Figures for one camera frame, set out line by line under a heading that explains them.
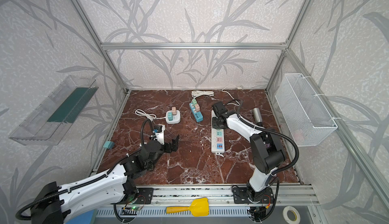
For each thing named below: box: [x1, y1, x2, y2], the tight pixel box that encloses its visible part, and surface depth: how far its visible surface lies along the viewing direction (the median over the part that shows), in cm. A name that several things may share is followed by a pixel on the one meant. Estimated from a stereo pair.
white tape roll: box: [282, 205, 301, 224], surface depth 69 cm
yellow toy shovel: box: [165, 197, 210, 217], surface depth 72 cm
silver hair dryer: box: [252, 107, 263, 127], surface depth 105 cm
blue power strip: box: [188, 98, 204, 123], surface depth 104 cm
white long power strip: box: [211, 109, 225, 155], surface depth 92 cm
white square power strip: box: [165, 110, 181, 125], surface depth 103 cm
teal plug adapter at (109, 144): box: [102, 140, 115, 149], surface depth 92 cm
